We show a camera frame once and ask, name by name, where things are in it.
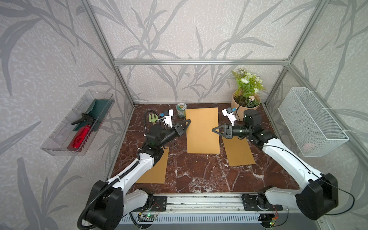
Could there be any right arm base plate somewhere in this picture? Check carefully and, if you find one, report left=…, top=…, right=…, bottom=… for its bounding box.
left=241, top=194, right=284, bottom=211

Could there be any green artificial plant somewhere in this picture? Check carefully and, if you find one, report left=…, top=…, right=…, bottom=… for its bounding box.
left=232, top=68, right=265, bottom=108

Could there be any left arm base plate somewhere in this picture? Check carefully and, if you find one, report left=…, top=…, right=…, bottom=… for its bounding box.
left=133, top=195, right=168, bottom=212

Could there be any small labelled tin can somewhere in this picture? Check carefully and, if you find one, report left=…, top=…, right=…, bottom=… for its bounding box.
left=176, top=103, right=187, bottom=118

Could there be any green garden hand fork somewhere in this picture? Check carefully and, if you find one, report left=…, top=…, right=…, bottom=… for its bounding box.
left=149, top=113, right=160, bottom=125

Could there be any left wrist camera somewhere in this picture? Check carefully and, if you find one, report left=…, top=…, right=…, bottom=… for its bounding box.
left=160, top=109, right=173, bottom=128

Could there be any aluminium frame back bar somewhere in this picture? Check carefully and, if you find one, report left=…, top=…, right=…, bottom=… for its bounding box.
left=114, top=59, right=289, bottom=66

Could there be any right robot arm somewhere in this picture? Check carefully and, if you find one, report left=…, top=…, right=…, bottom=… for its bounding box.
left=212, top=107, right=340, bottom=220

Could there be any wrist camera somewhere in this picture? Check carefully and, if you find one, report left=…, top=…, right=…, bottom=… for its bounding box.
left=160, top=109, right=173, bottom=128
left=222, top=107, right=237, bottom=126

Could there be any green dustpan scoop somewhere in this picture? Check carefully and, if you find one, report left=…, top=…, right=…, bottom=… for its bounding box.
left=72, top=99, right=111, bottom=132

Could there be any clear plastic wall bin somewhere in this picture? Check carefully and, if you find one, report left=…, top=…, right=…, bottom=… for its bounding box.
left=41, top=90, right=115, bottom=156

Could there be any peach flower pot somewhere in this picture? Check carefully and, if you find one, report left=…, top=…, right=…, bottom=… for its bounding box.
left=231, top=93, right=261, bottom=121

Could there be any kraft file bag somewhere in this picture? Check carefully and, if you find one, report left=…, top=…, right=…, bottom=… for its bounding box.
left=186, top=107, right=220, bottom=154
left=137, top=148, right=169, bottom=184
left=222, top=137, right=255, bottom=166

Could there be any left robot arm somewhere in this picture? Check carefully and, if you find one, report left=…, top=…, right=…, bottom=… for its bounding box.
left=77, top=119, right=191, bottom=230

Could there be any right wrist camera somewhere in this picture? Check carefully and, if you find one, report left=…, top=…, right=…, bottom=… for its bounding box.
left=222, top=107, right=237, bottom=126

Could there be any aluminium front rail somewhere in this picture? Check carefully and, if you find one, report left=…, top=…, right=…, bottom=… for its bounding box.
left=83, top=193, right=325, bottom=216

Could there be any white wire mesh basket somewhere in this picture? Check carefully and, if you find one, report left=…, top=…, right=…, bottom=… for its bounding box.
left=278, top=87, right=349, bottom=158

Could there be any left circuit board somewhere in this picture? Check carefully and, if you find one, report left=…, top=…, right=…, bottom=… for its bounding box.
left=138, top=212, right=159, bottom=223

